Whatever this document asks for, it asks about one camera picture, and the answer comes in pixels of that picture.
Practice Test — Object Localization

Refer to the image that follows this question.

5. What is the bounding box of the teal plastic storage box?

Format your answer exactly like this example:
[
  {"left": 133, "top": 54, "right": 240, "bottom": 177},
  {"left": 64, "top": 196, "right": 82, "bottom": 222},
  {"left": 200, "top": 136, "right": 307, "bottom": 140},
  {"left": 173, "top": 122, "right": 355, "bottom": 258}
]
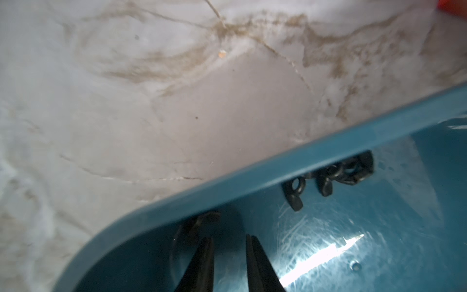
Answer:
[{"left": 54, "top": 84, "right": 467, "bottom": 292}]

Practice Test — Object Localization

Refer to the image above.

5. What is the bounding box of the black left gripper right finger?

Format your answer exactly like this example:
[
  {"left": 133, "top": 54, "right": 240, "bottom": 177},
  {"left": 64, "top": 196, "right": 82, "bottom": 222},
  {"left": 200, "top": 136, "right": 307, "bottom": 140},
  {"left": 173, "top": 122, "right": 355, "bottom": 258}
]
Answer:
[{"left": 246, "top": 234, "right": 286, "bottom": 292}]

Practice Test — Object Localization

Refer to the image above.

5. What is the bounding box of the pile of black wing nuts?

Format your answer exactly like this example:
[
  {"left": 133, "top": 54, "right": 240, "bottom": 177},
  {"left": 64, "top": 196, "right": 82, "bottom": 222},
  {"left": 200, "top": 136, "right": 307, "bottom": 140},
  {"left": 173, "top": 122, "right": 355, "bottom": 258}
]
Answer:
[{"left": 282, "top": 150, "right": 375, "bottom": 212}]

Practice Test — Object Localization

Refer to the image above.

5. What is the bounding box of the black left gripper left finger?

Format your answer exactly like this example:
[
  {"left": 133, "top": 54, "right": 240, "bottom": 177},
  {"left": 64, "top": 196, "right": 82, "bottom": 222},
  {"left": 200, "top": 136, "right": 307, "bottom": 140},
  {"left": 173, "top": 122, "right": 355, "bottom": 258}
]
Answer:
[{"left": 175, "top": 237, "right": 215, "bottom": 292}]

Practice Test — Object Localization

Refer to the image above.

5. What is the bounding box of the red block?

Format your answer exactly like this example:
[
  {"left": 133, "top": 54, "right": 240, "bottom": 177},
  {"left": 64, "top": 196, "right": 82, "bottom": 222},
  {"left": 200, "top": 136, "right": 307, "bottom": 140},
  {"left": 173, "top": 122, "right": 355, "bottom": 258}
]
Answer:
[{"left": 437, "top": 0, "right": 467, "bottom": 19}]

